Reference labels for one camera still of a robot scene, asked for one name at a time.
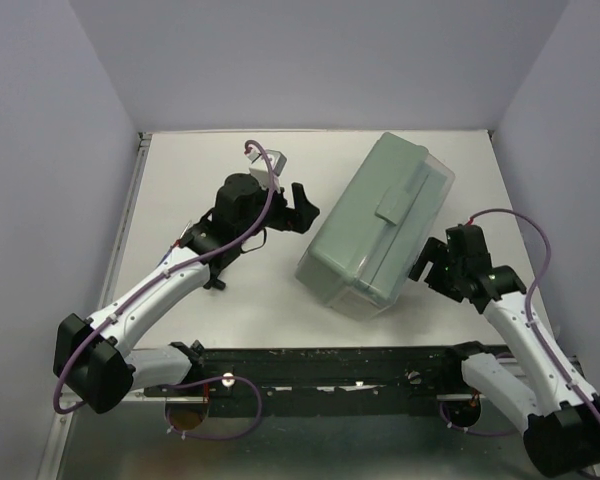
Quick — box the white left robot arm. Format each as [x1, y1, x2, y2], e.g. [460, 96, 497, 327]
[53, 173, 320, 414]

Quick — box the green plastic tool box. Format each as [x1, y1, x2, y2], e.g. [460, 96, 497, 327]
[295, 132, 455, 320]

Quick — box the small steel claw hammer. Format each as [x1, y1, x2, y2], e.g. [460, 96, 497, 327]
[203, 230, 267, 291]

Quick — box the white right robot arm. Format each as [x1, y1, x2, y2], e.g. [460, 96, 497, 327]
[409, 224, 600, 478]

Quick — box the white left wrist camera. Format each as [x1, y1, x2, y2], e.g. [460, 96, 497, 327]
[245, 147, 287, 193]

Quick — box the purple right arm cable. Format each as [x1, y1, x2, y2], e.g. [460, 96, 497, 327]
[439, 208, 600, 476]

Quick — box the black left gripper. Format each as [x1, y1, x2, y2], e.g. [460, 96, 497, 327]
[238, 178, 321, 242]

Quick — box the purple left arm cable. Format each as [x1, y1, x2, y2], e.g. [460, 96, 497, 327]
[52, 139, 281, 414]

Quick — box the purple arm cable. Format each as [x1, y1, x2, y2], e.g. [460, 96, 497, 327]
[52, 139, 281, 414]
[439, 208, 600, 476]

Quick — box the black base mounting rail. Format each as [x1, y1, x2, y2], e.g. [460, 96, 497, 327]
[144, 346, 482, 426]

